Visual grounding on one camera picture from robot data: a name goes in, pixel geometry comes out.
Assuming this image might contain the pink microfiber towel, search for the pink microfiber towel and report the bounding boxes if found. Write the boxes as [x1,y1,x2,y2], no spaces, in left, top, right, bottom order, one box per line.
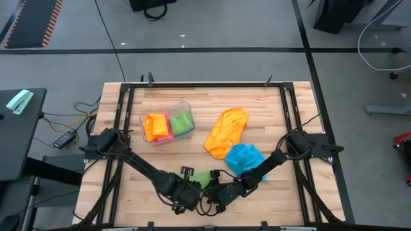
[156,112,175,142]

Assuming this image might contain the black hanging cable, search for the black hanging cable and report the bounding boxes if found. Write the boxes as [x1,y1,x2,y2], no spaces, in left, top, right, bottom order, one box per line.
[93,0,127,83]

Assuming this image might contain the black power cable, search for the black power cable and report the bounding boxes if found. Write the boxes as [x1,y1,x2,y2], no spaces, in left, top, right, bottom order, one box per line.
[33,95,102,149]

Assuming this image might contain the orange microfiber towel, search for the orange microfiber towel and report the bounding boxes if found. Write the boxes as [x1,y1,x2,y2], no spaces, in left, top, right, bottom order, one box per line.
[142,112,170,143]
[203,107,250,160]

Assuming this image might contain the black computer tower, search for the black computer tower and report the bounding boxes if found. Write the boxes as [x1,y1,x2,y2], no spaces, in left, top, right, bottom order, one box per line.
[128,0,178,13]
[312,0,366,35]

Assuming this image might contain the black power adapter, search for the black power adapter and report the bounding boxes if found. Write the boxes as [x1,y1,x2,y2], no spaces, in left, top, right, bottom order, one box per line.
[51,130,76,150]

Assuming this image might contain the black coiled cable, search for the black coiled cable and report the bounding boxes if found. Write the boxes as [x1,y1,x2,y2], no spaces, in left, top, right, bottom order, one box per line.
[143,2,169,22]

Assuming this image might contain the grey desk leg frame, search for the grey desk leg frame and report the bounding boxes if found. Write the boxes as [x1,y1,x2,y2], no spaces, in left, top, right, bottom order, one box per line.
[348,0,409,31]

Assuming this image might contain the black office desk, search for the black office desk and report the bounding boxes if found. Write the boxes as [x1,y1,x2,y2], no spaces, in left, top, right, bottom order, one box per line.
[0,87,48,182]

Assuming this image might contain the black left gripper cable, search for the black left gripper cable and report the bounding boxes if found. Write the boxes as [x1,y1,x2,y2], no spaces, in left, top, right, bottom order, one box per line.
[154,187,176,208]

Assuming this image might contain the red upholstered chair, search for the red upholstered chair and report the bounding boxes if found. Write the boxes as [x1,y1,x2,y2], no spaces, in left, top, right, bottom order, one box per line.
[392,131,411,187]

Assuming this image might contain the grey desk foot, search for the grey desk foot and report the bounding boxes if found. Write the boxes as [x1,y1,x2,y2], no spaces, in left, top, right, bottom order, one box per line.
[365,103,411,117]

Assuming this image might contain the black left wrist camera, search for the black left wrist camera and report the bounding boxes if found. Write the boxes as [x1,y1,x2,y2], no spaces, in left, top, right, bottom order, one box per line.
[183,183,203,207]

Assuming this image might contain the mint green stapler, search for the mint green stapler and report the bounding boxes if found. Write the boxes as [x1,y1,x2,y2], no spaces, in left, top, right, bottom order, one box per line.
[5,89,35,116]

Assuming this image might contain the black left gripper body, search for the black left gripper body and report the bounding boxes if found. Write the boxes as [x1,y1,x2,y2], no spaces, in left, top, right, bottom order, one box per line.
[171,166,204,216]

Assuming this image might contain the black orange-edged floor mat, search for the black orange-edged floor mat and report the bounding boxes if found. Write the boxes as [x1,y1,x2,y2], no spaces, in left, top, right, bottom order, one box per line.
[2,0,65,49]

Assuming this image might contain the clear plastic bin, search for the clear plastic bin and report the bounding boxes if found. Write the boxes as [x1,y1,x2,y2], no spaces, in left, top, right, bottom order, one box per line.
[138,101,197,147]

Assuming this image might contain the yellow floor cable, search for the yellow floor cable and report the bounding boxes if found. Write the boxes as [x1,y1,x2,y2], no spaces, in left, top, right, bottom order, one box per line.
[41,111,99,133]

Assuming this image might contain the green microfiber towel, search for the green microfiber towel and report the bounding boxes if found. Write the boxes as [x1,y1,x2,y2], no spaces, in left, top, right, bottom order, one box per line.
[168,110,195,137]
[177,169,213,193]

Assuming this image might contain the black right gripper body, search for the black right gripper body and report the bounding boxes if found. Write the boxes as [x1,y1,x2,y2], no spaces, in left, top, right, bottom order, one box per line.
[206,182,245,214]

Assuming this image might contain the white floor cable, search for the white floor cable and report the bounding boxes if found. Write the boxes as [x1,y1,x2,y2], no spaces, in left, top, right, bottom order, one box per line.
[356,0,411,73]

